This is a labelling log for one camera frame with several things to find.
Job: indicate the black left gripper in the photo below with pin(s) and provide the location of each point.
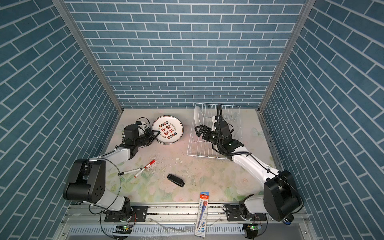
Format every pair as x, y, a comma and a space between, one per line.
149, 132

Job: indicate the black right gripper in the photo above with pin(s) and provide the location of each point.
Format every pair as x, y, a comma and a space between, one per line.
206, 136

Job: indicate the white plate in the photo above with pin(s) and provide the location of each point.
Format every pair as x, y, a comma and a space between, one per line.
198, 116
171, 129

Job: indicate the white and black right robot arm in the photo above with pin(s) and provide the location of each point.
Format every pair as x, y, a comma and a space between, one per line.
280, 199

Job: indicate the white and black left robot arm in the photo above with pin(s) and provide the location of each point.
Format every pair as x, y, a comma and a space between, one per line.
87, 177

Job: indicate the red and white marker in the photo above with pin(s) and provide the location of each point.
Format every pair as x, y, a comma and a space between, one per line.
137, 171

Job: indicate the black stapler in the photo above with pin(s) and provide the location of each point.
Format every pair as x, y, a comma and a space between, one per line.
176, 180

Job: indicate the blue and black handheld tool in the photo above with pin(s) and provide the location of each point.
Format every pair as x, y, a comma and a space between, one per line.
288, 220

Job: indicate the white wire dish rack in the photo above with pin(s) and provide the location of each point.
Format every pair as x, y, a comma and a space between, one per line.
202, 149

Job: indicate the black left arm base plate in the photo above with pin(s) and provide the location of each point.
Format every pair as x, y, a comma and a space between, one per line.
139, 213

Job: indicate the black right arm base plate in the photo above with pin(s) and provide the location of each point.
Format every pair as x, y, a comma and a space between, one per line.
236, 213

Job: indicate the aluminium front rail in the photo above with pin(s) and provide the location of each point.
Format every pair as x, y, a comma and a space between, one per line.
166, 213

